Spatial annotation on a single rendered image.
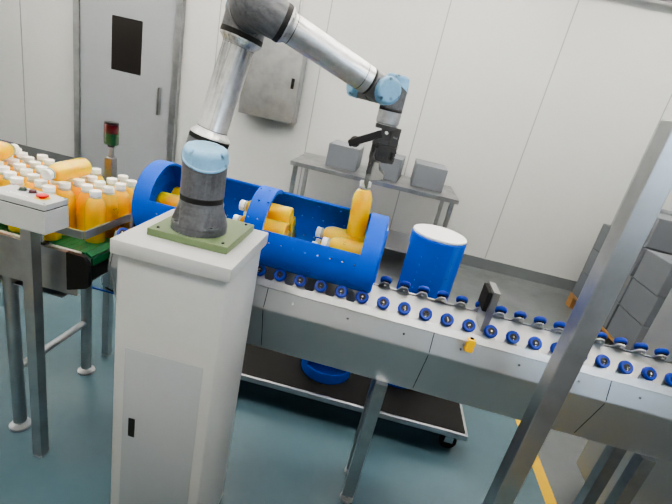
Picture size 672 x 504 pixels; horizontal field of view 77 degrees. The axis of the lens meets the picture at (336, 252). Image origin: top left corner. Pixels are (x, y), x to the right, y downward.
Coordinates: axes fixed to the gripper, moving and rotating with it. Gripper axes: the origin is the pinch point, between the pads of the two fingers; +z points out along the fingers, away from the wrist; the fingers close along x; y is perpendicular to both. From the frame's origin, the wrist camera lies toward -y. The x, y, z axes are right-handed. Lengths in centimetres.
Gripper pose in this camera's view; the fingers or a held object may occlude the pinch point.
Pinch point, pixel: (365, 183)
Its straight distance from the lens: 147.7
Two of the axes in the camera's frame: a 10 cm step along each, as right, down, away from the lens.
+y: 9.6, 2.6, -0.8
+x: 1.6, -3.2, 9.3
